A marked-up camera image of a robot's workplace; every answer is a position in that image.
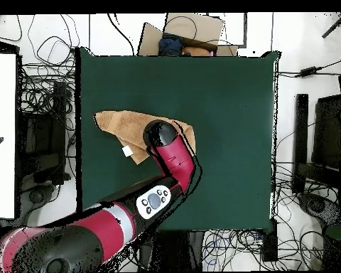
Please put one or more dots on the orange terry towel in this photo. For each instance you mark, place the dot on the orange terry towel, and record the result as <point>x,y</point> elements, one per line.
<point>125,128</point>

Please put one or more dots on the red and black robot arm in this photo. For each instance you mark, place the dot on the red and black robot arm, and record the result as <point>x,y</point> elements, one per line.
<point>176,159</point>

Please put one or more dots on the dark green table cloth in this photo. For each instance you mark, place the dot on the dark green table cloth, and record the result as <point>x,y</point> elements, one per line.
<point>230,113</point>

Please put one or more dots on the black upright stand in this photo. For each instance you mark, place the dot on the black upright stand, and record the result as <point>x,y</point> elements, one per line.
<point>187,247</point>

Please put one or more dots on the orange cloth in box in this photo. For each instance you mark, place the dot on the orange cloth in box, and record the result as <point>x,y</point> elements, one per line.
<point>196,51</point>

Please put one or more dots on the dark blue cloth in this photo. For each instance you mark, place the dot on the dark blue cloth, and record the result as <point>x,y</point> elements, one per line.
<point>170,45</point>

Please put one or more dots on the brown cardboard box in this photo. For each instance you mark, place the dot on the brown cardboard box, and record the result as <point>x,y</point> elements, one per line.
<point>196,27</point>

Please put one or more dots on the black equipment rack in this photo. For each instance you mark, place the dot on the black equipment rack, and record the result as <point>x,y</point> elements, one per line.
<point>42,142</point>

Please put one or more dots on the black power adapter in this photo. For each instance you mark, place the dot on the black power adapter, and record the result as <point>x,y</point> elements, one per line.
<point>308,71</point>

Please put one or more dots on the white board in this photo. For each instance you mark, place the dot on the white board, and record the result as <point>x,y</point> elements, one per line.
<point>1,136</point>

